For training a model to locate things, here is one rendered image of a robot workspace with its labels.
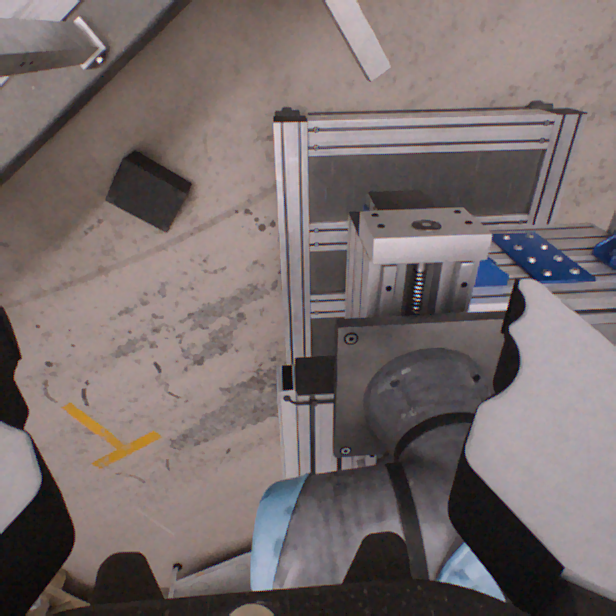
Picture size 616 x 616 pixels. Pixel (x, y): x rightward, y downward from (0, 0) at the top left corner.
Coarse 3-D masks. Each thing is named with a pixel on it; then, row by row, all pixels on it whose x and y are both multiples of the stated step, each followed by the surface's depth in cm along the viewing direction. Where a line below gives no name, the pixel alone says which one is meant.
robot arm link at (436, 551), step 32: (416, 448) 43; (448, 448) 41; (416, 480) 38; (448, 480) 38; (416, 512) 36; (416, 544) 35; (448, 544) 35; (416, 576) 35; (448, 576) 34; (480, 576) 33
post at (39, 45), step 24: (0, 24) 40; (24, 24) 44; (48, 24) 48; (72, 24) 54; (0, 48) 37; (24, 48) 41; (48, 48) 45; (72, 48) 50; (96, 48) 58; (0, 72) 40; (24, 72) 45
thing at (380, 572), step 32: (384, 544) 5; (96, 576) 5; (128, 576) 5; (352, 576) 5; (384, 576) 5; (96, 608) 4; (128, 608) 4; (160, 608) 4; (192, 608) 4; (224, 608) 4; (256, 608) 4; (288, 608) 4; (320, 608) 4; (352, 608) 4; (384, 608) 4; (416, 608) 4; (448, 608) 4; (480, 608) 4; (512, 608) 4
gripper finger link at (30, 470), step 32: (0, 320) 10; (0, 352) 10; (0, 384) 8; (0, 416) 8; (0, 448) 7; (32, 448) 7; (0, 480) 6; (32, 480) 6; (0, 512) 6; (32, 512) 6; (64, 512) 7; (0, 544) 5; (32, 544) 6; (64, 544) 7; (0, 576) 6; (32, 576) 6; (0, 608) 6; (32, 608) 9
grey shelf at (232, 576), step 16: (240, 560) 240; (176, 576) 255; (192, 576) 250; (208, 576) 247; (224, 576) 248; (240, 576) 250; (176, 592) 254; (192, 592) 256; (208, 592) 257; (224, 592) 258
